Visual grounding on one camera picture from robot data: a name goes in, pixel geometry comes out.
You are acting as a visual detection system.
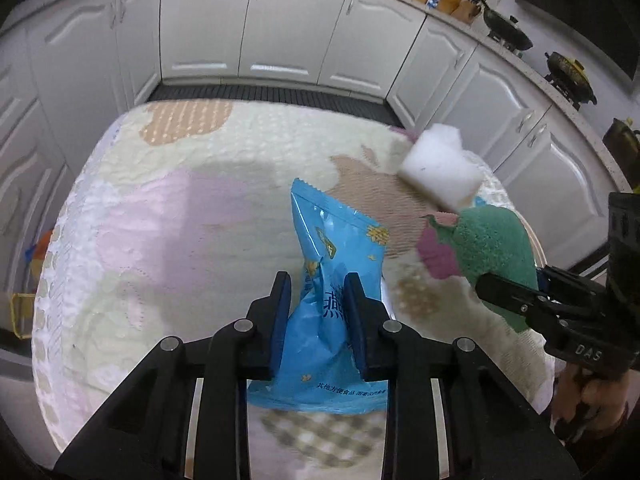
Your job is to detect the green cloth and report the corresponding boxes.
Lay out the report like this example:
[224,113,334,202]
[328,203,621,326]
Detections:
[426,202,542,334]

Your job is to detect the blue snack packet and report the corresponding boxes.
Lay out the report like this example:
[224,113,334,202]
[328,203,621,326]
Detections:
[247,179,390,415]

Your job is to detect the large white sponge block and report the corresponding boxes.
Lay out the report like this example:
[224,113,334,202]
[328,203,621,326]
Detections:
[398,124,484,212]

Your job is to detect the white kitchen base cabinets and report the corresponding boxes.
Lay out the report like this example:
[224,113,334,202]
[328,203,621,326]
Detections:
[0,0,626,271]

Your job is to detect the person's right hand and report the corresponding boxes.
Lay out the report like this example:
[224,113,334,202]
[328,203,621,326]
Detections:
[550,364,639,443]

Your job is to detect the patterned quilted table cover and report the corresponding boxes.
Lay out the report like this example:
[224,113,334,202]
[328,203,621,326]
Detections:
[32,101,553,479]

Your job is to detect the dark glazed pot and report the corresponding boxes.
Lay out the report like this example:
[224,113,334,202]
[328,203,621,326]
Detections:
[603,118,639,174]

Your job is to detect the yellow lid black pot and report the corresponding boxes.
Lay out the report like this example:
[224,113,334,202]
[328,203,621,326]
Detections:
[544,51,598,110]

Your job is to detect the dark ribbed floor mat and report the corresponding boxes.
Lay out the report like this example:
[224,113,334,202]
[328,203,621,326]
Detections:
[148,84,402,128]

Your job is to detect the black frying pan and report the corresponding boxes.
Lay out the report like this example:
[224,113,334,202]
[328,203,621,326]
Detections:
[470,0,533,56]

